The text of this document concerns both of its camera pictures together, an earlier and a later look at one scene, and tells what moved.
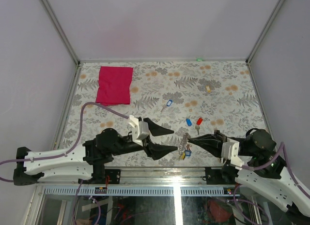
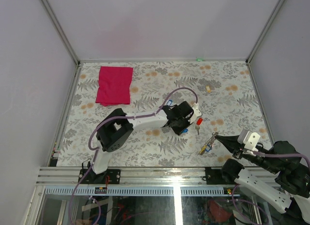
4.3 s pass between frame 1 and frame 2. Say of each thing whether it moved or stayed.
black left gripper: moved
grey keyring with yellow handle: moved
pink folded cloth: stayed
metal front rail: stayed
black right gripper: moved
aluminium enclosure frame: stayed
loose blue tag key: stayed
